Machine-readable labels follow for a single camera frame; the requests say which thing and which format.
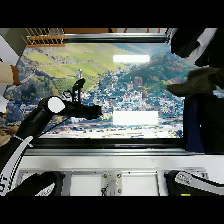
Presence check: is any olive green garment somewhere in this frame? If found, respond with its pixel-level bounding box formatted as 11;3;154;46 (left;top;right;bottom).
166;66;224;98

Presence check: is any black garment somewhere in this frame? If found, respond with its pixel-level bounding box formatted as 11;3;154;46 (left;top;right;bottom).
199;89;224;154
169;27;224;68

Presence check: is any black cable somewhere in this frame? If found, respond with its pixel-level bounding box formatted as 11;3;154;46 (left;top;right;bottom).
39;115;72;137

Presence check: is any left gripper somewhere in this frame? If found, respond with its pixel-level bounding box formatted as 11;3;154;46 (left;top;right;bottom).
77;104;103;121

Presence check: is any navy blue garment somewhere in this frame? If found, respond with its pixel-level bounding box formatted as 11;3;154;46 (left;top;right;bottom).
182;95;205;154

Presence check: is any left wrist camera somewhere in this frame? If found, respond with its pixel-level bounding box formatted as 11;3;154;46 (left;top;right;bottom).
63;77;87;104

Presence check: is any white garment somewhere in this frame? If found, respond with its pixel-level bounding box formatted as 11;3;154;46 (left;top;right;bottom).
190;27;218;61

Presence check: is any silver frame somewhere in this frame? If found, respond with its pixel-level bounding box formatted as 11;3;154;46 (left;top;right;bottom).
15;32;224;197

